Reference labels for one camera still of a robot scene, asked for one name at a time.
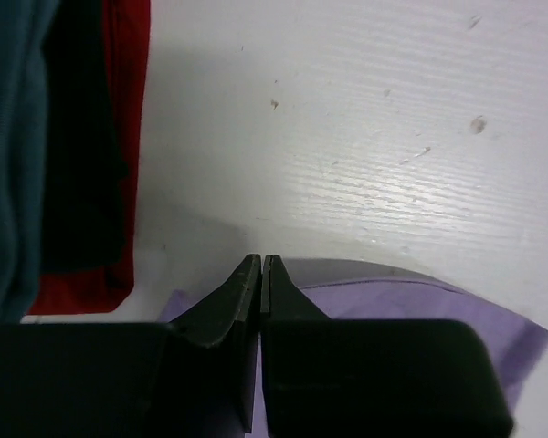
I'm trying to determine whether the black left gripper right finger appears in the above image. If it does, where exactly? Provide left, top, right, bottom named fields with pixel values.
left=260, top=255, right=514, bottom=437

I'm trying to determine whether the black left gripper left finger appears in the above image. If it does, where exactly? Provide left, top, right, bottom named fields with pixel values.
left=0, top=255, right=261, bottom=437

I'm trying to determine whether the purple t-shirt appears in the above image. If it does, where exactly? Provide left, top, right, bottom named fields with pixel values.
left=157, top=257, right=548, bottom=438

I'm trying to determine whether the black t-shirt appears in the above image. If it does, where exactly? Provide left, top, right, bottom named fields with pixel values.
left=41, top=1, right=127, bottom=274

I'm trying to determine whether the red t-shirt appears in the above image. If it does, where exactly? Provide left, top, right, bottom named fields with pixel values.
left=30, top=1, right=151, bottom=316

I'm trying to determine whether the blue-grey t-shirt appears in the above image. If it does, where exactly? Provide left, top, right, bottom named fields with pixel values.
left=0, top=1, right=58, bottom=322

